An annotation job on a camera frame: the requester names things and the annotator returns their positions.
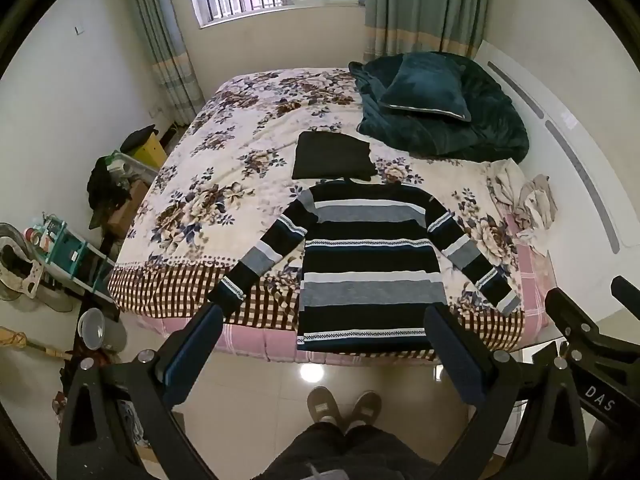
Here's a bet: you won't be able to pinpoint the striped knit sweater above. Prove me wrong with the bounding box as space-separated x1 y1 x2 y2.
207 180 523 354

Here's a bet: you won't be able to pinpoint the folded black garment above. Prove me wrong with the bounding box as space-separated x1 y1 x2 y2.
291 131 374 182

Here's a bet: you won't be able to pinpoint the cardboard box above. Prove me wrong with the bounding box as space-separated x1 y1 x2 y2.
106 180 151 239

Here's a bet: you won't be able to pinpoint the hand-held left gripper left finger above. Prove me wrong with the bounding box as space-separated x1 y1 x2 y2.
56 302 226 480

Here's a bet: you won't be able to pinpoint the pink checked bed sheet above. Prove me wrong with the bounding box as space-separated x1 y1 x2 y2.
122 220 557 367

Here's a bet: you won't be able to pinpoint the black item on yellow box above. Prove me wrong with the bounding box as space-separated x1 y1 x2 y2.
120 125 159 155

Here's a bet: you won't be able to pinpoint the white floor fan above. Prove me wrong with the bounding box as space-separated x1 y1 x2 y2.
0 222 77 317

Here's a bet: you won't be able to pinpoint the black bag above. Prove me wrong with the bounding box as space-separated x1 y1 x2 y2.
86 156 133 212

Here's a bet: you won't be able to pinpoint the dark teal comforter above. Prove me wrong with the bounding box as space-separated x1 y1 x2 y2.
348 52 530 163

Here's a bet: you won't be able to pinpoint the dark teal pillow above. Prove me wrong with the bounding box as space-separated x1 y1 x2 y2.
378 52 472 123

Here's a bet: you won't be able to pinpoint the person's legs in dark pants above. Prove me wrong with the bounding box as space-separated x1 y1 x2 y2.
260 421 451 480

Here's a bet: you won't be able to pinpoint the teal plastic rack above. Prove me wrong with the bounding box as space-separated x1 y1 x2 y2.
42 214 119 302

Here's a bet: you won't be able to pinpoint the white headboard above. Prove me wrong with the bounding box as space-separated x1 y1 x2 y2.
475 40 640 323

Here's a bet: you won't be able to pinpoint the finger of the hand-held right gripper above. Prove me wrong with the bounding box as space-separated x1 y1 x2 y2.
611 275 640 320
544 287 602 347

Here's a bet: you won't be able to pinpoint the person's left grey slipper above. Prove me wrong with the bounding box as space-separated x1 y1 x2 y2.
306 386 345 429

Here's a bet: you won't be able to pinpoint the yellow box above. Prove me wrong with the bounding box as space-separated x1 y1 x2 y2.
131 132 169 169

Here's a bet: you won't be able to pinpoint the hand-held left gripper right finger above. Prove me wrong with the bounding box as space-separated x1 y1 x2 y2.
422 302 592 480

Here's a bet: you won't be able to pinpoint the person's grey slipper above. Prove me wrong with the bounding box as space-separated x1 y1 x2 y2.
306 386 345 429
347 391 383 429

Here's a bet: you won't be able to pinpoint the grey-green striped curtain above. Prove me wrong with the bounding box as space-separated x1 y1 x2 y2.
362 0 496 62
122 0 206 127

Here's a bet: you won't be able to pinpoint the bamboo broom handle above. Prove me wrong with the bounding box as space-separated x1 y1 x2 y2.
0 326 74 361

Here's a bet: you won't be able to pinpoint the floral blanket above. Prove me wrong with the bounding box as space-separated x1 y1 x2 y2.
107 67 526 352

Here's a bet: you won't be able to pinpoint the crumpled beige cloth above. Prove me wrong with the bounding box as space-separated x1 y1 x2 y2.
487 159 558 256

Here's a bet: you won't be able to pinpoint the person's right grey slipper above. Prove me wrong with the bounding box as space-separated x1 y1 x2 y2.
347 391 383 429

